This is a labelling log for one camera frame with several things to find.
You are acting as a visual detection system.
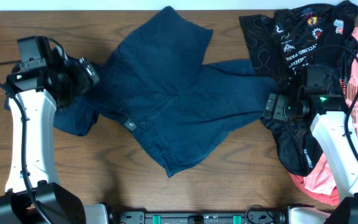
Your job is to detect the navy blue shorts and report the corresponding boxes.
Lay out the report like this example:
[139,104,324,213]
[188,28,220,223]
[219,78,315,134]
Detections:
[4,55,101,137]
[86,6,278,177]

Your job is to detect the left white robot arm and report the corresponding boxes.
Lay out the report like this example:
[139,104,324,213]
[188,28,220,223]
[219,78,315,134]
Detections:
[0,56,109,223]

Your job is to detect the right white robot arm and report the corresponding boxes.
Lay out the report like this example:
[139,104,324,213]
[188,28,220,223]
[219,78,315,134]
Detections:
[264,65,358,223]

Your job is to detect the folded navy blue shorts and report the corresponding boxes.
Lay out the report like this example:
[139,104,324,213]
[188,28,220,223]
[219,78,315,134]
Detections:
[4,55,101,137]

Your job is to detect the black printed cycling jersey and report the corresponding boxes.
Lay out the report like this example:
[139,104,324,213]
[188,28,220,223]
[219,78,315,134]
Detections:
[239,1,358,177]

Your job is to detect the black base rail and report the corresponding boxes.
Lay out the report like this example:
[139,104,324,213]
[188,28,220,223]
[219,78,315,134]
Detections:
[107,205,289,224]

